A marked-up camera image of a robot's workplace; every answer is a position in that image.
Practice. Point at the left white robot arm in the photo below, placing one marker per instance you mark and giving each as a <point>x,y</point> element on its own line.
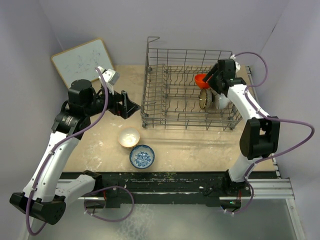
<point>41,198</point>

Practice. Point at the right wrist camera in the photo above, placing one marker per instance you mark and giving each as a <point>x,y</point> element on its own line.
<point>237,65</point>

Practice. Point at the grey wire dish rack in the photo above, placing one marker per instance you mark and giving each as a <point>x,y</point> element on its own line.
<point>170,95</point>

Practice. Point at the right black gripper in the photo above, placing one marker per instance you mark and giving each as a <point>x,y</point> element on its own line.
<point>211,82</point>

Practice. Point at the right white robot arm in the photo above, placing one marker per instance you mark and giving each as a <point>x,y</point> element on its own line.
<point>260,135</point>

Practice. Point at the brown rimmed cream bowl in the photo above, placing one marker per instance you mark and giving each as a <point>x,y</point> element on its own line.
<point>206,99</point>

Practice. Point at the blue white patterned bowl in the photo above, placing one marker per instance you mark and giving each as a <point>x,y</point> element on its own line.
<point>142,156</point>

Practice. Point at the white ceramic bowl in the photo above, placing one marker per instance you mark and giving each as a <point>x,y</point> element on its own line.
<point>221,101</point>

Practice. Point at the orange bowl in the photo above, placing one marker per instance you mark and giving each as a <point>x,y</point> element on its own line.
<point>199,81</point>

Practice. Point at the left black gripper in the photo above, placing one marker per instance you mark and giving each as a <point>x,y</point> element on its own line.
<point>124,110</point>

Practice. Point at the beige white bowl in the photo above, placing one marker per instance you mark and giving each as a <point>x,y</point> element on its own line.
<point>129,137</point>

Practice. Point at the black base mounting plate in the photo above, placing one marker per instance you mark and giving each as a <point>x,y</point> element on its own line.
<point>209,188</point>

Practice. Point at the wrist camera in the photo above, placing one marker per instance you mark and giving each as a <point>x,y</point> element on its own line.
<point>237,65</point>
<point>108,78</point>

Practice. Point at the small whiteboard with wood frame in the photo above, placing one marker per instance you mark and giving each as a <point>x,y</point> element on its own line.
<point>79,62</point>

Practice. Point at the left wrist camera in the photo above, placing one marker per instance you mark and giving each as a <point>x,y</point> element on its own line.
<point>108,78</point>

